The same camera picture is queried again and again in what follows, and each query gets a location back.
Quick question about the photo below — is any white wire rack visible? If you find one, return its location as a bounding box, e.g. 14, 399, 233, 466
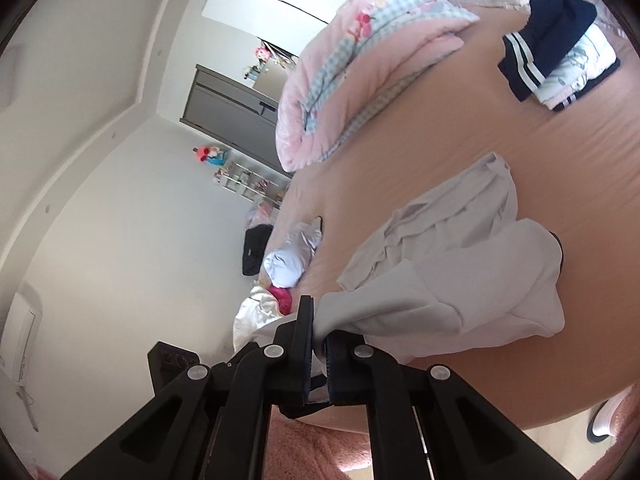
214, 160, 288, 206

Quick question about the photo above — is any folded pink checked quilt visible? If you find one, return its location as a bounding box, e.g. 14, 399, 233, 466
274, 0, 481, 172

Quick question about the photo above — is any folded plain navy garment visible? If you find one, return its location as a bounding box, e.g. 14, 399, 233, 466
550, 57, 622, 112

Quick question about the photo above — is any bed with pink sheet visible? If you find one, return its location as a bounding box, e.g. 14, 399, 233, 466
235, 5, 640, 433

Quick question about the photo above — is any folded white printed garment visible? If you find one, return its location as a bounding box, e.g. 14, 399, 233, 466
535, 22, 617, 111

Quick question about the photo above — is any grey door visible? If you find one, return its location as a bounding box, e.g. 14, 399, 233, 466
179, 64, 296, 176

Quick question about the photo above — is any red and blue plush toy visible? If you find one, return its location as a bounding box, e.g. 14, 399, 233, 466
192, 145, 226, 166

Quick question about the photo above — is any white air conditioner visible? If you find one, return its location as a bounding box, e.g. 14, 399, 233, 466
0, 290, 43, 386

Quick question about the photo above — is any white garment with dark cuff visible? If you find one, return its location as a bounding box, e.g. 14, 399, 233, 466
262, 216, 325, 288

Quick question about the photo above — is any person's right shoe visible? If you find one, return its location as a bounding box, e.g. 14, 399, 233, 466
586, 392, 631, 445

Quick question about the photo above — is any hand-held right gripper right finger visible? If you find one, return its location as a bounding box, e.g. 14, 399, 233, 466
325, 332, 591, 480

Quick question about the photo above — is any folded navy striped garment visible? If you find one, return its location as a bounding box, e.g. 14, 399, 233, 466
497, 0, 598, 102

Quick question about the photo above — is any white shirt with navy trim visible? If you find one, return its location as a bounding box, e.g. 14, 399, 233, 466
277, 152, 566, 418

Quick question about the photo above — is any cream white garment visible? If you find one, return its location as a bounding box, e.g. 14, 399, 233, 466
232, 285, 286, 356

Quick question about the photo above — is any black bag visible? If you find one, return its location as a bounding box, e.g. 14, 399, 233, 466
241, 224, 275, 277

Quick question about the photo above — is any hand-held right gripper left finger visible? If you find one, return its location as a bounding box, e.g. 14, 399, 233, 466
60, 296, 315, 480

